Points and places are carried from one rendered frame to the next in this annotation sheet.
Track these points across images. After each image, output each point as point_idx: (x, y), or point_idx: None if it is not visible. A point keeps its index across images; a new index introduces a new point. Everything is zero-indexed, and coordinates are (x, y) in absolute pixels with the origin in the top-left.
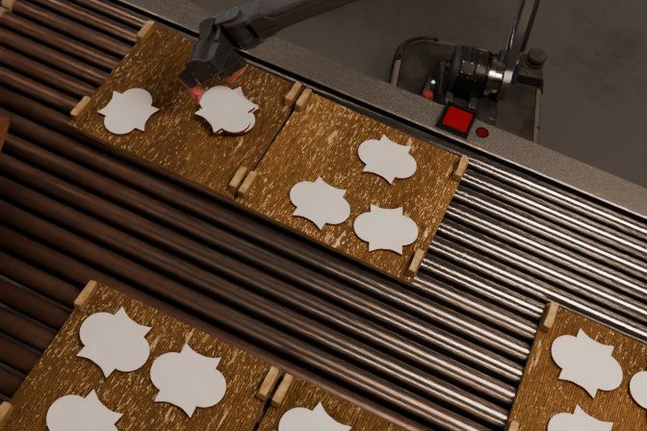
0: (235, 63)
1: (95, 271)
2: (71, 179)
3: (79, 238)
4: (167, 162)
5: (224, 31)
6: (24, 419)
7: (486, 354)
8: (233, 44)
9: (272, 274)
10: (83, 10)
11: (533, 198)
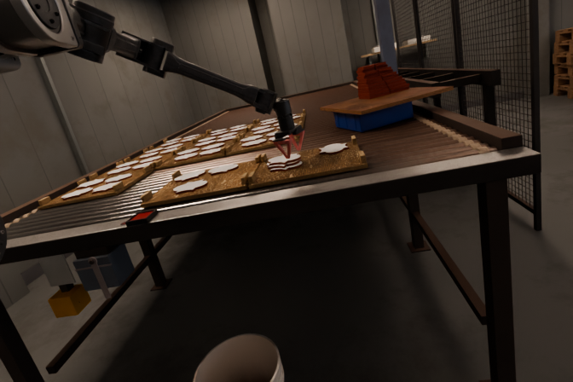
0: (275, 132)
1: (303, 141)
2: None
3: (316, 141)
4: (300, 152)
5: (272, 99)
6: None
7: (149, 180)
8: (269, 108)
9: None
10: (419, 155)
11: (103, 214)
